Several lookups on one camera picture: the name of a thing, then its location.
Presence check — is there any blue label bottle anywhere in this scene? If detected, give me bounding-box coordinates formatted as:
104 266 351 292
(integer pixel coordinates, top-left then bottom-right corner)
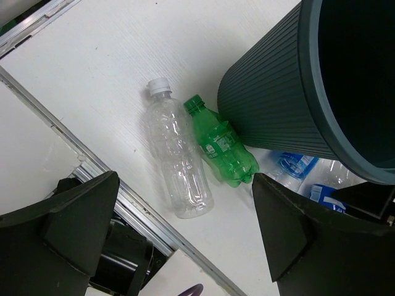
303 159 355 213
266 152 319 192

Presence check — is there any green plastic bottle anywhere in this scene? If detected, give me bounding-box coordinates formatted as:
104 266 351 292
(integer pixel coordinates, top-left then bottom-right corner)
184 95 259 188

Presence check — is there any dark teal ribbed bin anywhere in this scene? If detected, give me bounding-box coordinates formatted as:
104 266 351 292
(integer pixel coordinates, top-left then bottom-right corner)
217 1 394 184

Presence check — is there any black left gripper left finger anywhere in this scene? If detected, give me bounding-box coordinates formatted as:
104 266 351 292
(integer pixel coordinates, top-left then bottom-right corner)
1 171 120 295

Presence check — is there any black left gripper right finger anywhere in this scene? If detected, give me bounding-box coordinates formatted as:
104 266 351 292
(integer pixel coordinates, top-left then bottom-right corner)
252 173 394 295

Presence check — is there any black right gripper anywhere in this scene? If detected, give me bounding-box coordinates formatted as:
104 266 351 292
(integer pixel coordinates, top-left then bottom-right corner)
331 182 394 227

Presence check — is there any clear plastic bottle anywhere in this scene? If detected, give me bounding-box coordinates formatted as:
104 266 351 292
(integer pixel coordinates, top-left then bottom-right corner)
148 78 214 219

